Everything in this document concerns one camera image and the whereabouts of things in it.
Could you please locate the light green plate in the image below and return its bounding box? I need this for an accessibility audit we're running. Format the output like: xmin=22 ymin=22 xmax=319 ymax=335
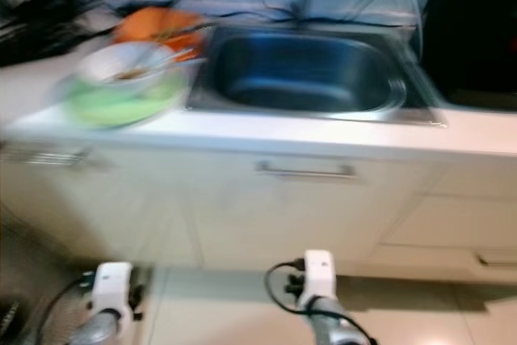
xmin=65 ymin=66 xmax=187 ymax=129

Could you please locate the white ceramic bowl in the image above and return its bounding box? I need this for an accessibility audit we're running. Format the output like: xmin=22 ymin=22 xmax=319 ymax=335
xmin=79 ymin=42 xmax=174 ymax=87

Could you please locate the cream kitchen base cabinet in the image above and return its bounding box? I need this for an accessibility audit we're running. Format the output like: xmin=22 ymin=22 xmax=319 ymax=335
xmin=0 ymin=115 xmax=517 ymax=285

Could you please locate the stainless steel kitchen sink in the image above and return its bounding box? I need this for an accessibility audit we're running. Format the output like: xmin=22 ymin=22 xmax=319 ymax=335
xmin=187 ymin=26 xmax=447 ymax=126

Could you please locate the orange plastic plate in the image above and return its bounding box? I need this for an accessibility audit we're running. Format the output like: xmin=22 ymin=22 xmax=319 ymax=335
xmin=111 ymin=7 xmax=207 ymax=59

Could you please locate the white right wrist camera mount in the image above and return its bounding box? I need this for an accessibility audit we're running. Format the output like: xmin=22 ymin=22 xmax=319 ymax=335
xmin=301 ymin=250 xmax=338 ymax=301

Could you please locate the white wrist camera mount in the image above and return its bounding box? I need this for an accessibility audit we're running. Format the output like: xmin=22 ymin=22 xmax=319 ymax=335
xmin=301 ymin=250 xmax=338 ymax=301
xmin=90 ymin=262 xmax=137 ymax=318

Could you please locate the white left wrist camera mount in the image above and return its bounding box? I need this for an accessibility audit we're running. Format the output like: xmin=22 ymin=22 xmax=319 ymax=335
xmin=90 ymin=262 xmax=137 ymax=318

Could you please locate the silver bar cabinet handle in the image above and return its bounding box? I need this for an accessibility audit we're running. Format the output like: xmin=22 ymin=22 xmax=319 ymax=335
xmin=0 ymin=141 xmax=94 ymax=166
xmin=254 ymin=161 xmax=358 ymax=180

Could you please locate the metal utensil twisted handle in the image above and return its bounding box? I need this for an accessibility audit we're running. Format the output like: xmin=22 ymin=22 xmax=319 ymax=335
xmin=158 ymin=23 xmax=215 ymax=40

